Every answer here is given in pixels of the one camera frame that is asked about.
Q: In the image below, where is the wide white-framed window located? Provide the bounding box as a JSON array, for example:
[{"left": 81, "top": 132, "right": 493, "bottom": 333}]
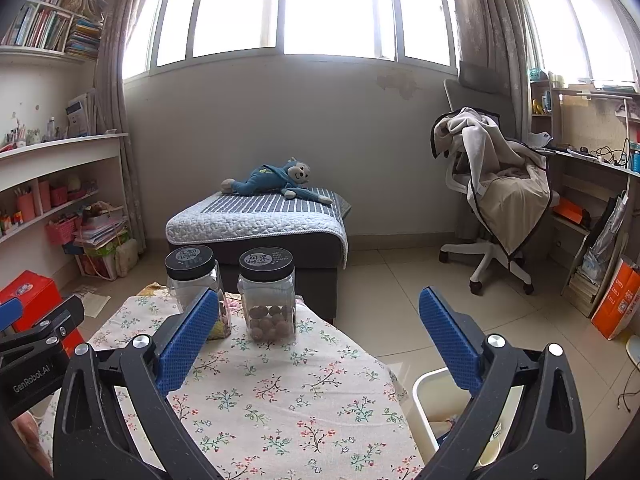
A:
[{"left": 122, "top": 0, "right": 459, "bottom": 81}]

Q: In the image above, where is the grey curtain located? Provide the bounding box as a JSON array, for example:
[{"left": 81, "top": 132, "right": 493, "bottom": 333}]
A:
[
  {"left": 95, "top": 0, "right": 172, "bottom": 257},
  {"left": 445, "top": 0, "right": 531, "bottom": 142}
]

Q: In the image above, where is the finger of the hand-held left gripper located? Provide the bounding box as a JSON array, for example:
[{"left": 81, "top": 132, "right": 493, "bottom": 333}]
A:
[
  {"left": 0, "top": 297, "right": 24, "bottom": 333},
  {"left": 0, "top": 295, "right": 85, "bottom": 357}
]

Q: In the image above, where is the orange paper bag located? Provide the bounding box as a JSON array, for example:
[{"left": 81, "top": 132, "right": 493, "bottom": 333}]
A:
[{"left": 590, "top": 255, "right": 640, "bottom": 341}]

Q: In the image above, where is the black cable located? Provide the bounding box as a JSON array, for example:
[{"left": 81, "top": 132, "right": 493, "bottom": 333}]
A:
[{"left": 617, "top": 360, "right": 640, "bottom": 409}]

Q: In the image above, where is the grey white office chair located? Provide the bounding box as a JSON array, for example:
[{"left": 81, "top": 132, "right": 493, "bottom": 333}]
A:
[{"left": 438, "top": 60, "right": 554, "bottom": 296}]

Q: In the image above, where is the beige blanket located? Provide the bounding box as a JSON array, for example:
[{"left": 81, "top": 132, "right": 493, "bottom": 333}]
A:
[{"left": 428, "top": 106, "right": 553, "bottom": 257}]

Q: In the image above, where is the clear jar with black lid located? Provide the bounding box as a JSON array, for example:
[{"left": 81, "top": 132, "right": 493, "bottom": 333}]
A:
[{"left": 165, "top": 245, "right": 234, "bottom": 342}]

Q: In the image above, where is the person's left hand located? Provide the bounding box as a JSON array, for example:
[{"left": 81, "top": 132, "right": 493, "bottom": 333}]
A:
[{"left": 12, "top": 409, "right": 54, "bottom": 477}]

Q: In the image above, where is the white paper sheet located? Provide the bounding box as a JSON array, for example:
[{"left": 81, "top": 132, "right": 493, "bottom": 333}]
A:
[{"left": 74, "top": 289, "right": 112, "bottom": 319}]

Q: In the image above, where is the orange shoe box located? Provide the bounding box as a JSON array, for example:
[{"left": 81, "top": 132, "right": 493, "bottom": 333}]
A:
[{"left": 552, "top": 197, "right": 587, "bottom": 225}]

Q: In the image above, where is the white plastic bin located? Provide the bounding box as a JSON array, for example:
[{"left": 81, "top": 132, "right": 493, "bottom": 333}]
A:
[{"left": 411, "top": 367, "right": 507, "bottom": 472}]

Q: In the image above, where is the blue plush monkey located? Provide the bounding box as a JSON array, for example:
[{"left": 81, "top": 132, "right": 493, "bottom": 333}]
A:
[{"left": 220, "top": 157, "right": 334, "bottom": 206}]

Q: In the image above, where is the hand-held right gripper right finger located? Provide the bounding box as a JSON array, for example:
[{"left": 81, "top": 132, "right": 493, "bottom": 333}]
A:
[{"left": 419, "top": 287, "right": 587, "bottom": 480}]

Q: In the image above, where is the white blue upright box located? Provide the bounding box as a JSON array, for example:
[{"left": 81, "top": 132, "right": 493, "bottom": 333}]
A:
[{"left": 64, "top": 93, "right": 96, "bottom": 139}]

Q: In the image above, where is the dark grey ottoman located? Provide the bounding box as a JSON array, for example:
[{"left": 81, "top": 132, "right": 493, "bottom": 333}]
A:
[{"left": 216, "top": 247, "right": 339, "bottom": 324}]

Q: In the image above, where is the shelf of books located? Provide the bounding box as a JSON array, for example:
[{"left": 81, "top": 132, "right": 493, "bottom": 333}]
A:
[{"left": 0, "top": 0, "right": 124, "bottom": 59}]

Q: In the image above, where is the white shelf unit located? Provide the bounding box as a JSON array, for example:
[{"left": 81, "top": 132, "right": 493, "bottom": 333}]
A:
[{"left": 0, "top": 132, "right": 131, "bottom": 287}]

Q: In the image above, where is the floral tablecloth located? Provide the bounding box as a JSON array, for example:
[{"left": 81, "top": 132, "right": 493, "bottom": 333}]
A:
[{"left": 37, "top": 282, "right": 427, "bottom": 480}]

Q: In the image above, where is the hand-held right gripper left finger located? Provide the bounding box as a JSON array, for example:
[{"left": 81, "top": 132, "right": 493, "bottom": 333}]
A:
[{"left": 52, "top": 287, "right": 223, "bottom": 480}]

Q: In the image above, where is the narrow white-framed window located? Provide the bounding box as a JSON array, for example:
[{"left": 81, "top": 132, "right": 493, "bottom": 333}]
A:
[{"left": 519, "top": 0, "right": 639, "bottom": 86}]

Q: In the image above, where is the clear jar of round nuts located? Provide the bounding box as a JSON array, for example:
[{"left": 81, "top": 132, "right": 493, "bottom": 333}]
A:
[{"left": 237, "top": 247, "right": 297, "bottom": 344}]

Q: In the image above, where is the blue striped quilted mat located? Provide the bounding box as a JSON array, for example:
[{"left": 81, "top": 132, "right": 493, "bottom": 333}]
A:
[{"left": 165, "top": 185, "right": 350, "bottom": 269}]

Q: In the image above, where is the pink plastic basket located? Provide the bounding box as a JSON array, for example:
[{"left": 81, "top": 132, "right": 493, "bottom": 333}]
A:
[{"left": 44, "top": 219, "right": 79, "bottom": 246}]

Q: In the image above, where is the red cardboard box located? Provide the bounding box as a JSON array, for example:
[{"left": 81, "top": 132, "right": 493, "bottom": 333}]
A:
[{"left": 0, "top": 269, "right": 85, "bottom": 356}]

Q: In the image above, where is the stack of papers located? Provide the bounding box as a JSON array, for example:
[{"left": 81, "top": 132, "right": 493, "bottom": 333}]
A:
[{"left": 74, "top": 202, "right": 129, "bottom": 249}]

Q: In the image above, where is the white cloth bag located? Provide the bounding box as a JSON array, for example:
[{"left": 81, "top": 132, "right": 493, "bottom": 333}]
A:
[{"left": 114, "top": 238, "right": 140, "bottom": 279}]

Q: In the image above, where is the wooden desk with hutch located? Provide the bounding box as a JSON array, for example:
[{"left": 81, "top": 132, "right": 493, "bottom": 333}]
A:
[{"left": 528, "top": 77, "right": 640, "bottom": 319}]

